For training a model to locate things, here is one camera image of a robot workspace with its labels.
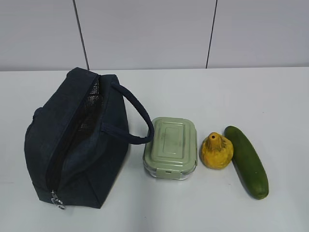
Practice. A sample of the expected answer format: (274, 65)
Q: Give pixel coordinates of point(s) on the yellow pear-shaped fruit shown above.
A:
(216, 151)

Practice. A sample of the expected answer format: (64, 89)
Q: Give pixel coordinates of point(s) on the green cucumber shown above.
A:
(248, 163)

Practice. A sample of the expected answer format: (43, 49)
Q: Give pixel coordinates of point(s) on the green lidded glass container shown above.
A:
(172, 154)

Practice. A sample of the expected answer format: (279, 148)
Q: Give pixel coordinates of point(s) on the navy blue lunch bag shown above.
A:
(76, 143)

